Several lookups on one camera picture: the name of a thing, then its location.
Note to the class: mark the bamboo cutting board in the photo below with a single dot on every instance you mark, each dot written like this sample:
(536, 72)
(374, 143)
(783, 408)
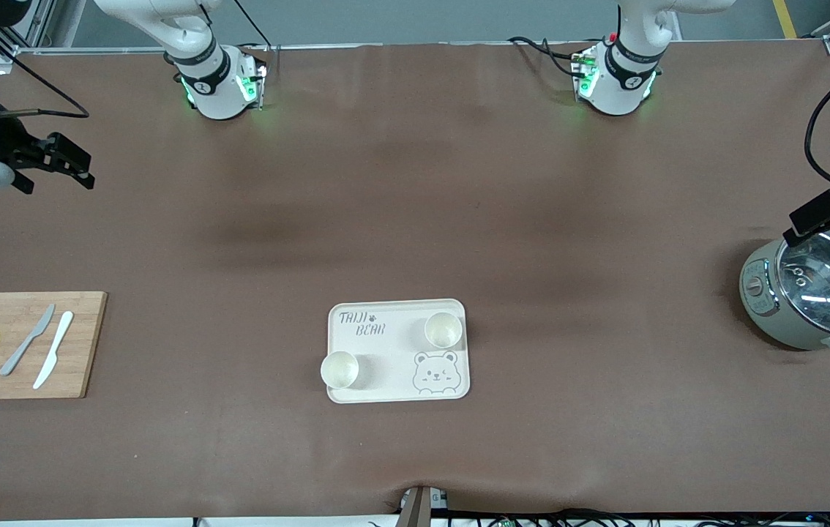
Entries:
(20, 373)

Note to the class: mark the right base plate green light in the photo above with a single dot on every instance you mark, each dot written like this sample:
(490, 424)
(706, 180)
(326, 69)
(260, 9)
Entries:
(250, 80)

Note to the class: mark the base plate green light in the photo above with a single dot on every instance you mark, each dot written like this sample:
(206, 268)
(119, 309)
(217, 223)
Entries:
(585, 73)
(250, 80)

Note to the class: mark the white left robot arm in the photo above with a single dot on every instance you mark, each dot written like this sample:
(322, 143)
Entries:
(623, 84)

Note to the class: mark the grey plastic knife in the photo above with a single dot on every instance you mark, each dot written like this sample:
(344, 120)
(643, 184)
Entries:
(25, 342)

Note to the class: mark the white plastic knife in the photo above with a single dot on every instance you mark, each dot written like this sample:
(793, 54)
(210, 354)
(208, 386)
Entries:
(55, 351)

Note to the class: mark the grey table edge clamp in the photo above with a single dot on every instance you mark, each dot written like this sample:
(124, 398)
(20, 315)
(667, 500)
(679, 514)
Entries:
(419, 505)

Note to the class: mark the cream bear print tray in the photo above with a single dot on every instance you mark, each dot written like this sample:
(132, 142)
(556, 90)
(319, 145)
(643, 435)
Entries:
(400, 351)

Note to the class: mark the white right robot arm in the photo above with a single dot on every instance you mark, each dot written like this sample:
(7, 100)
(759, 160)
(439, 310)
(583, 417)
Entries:
(214, 91)

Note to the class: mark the left base plate green light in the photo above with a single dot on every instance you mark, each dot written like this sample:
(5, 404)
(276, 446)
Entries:
(585, 73)

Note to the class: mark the white IKEA cup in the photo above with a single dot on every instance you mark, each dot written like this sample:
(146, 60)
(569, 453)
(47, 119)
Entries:
(339, 369)
(444, 329)

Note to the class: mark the grey electric cooking pot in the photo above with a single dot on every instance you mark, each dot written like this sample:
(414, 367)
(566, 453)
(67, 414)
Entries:
(766, 300)

